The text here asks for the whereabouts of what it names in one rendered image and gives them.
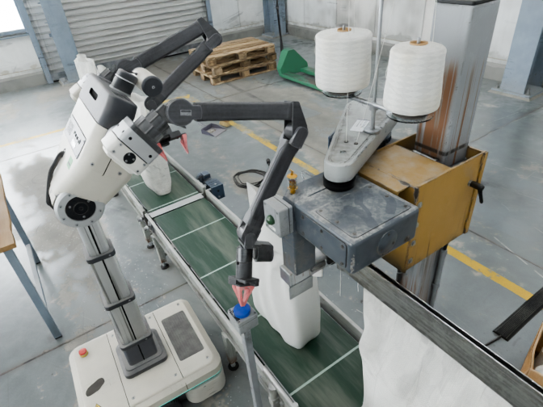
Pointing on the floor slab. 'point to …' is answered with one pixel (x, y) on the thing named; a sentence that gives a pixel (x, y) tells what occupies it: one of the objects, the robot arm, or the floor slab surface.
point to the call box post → (251, 368)
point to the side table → (19, 261)
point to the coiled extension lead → (247, 172)
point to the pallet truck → (293, 63)
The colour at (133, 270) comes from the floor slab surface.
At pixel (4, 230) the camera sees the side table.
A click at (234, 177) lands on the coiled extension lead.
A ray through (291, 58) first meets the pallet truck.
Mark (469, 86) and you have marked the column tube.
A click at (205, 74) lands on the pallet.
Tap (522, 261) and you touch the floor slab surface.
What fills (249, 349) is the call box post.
